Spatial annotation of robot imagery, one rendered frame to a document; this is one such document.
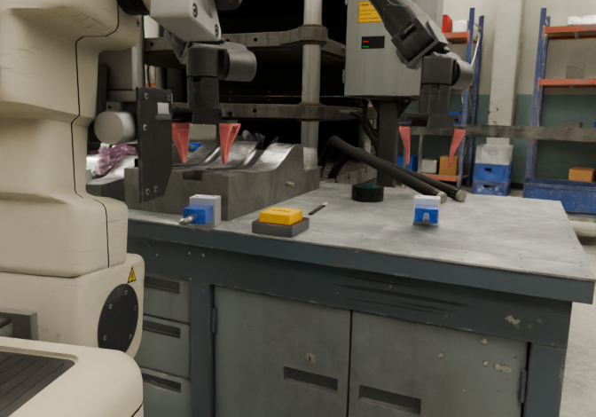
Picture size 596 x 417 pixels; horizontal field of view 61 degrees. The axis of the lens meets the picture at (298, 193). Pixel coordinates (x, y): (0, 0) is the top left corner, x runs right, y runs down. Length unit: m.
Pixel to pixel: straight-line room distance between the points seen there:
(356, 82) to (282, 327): 1.03
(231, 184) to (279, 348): 0.33
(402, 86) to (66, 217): 1.30
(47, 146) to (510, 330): 0.71
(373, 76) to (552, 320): 1.12
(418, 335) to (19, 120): 0.68
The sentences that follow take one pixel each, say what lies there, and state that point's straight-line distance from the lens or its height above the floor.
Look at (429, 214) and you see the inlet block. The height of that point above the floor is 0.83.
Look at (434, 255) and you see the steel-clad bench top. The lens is 0.82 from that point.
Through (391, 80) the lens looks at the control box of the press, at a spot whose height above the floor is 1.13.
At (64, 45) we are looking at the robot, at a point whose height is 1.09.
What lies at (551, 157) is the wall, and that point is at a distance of 7.54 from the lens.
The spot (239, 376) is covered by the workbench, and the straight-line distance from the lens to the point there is 1.10.
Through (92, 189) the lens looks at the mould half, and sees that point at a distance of 1.16.
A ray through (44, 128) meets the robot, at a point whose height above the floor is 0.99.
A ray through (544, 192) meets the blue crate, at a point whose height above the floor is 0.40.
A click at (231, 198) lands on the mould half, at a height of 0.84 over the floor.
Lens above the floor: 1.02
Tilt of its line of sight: 9 degrees down
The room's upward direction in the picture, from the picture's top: 1 degrees clockwise
